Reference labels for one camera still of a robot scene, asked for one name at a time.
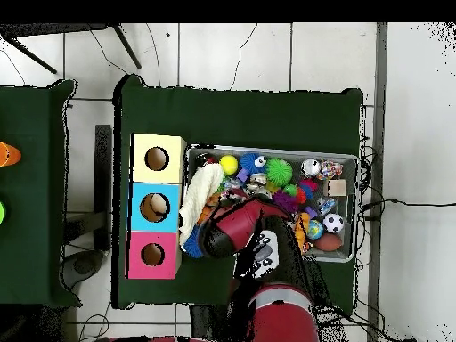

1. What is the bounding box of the clear mesh bin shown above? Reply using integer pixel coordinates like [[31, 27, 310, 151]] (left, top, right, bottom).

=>
[[179, 143, 359, 264]]

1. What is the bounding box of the black and white soccer ball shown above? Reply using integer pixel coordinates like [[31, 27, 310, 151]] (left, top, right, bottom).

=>
[[322, 212, 346, 234]]

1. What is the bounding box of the yellow ball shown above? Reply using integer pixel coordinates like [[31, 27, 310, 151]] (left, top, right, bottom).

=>
[[219, 154, 240, 175]]

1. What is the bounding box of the wooden three-hole box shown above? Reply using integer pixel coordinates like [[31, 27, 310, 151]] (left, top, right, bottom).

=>
[[125, 133, 188, 281]]

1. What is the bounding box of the black power cable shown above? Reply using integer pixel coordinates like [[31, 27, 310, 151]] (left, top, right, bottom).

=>
[[359, 197, 456, 222]]

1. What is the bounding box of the dark green table cloth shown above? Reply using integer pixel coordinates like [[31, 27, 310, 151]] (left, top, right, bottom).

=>
[[111, 73, 365, 310], [0, 78, 83, 309]]

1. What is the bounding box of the purple spiky toy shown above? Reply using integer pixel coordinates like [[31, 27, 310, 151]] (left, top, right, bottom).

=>
[[273, 190, 299, 214]]

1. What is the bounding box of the plain wooden block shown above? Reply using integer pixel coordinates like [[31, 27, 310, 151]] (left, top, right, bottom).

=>
[[326, 178, 347, 198]]

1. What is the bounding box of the cream waffle cloth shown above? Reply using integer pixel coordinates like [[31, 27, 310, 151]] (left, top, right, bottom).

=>
[[177, 164, 225, 247]]

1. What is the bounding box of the brown toy football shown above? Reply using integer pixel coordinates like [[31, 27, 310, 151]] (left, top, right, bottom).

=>
[[313, 232, 344, 253]]

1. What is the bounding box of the orange cone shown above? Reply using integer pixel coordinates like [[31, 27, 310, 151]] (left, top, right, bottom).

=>
[[0, 141, 22, 168]]

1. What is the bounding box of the black upright panel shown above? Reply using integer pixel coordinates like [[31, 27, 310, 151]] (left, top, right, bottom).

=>
[[94, 124, 113, 250]]

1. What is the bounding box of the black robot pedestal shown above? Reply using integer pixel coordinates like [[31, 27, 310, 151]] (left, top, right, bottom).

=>
[[190, 305, 229, 342]]

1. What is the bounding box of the silver tin can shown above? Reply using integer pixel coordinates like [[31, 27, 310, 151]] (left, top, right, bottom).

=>
[[301, 158, 322, 178]]

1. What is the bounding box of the colourful confetti ball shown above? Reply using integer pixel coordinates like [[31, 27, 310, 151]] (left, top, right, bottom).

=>
[[317, 159, 344, 181]]

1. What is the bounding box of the green spiky ball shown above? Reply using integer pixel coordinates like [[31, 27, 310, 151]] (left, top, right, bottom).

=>
[[265, 157, 294, 189]]

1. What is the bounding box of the black tripod stand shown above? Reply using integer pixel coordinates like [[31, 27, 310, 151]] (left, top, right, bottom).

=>
[[0, 22, 143, 75]]

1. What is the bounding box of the blue spiky ball with eyes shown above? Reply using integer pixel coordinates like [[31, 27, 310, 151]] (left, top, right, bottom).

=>
[[182, 225, 205, 260], [239, 152, 268, 175]]

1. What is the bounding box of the orange toy brick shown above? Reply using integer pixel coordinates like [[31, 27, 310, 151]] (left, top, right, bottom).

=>
[[294, 212, 311, 255]]

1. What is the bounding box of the dark grey stand base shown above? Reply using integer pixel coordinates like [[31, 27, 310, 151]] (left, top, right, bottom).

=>
[[61, 248, 106, 290]]

